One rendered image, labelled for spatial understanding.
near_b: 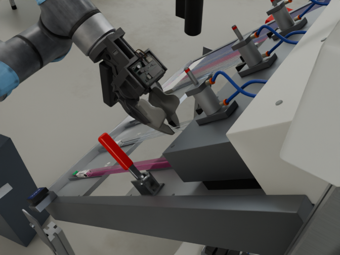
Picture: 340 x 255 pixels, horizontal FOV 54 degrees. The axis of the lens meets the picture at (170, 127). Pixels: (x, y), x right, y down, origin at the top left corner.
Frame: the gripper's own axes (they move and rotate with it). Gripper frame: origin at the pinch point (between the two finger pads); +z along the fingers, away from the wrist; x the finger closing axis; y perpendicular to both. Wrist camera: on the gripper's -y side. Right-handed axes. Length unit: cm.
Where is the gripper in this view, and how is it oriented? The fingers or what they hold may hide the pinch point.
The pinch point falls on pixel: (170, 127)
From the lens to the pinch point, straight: 66.5
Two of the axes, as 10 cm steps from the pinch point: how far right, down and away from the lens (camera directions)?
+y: 4.7, -3.1, -8.3
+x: 5.8, -6.0, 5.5
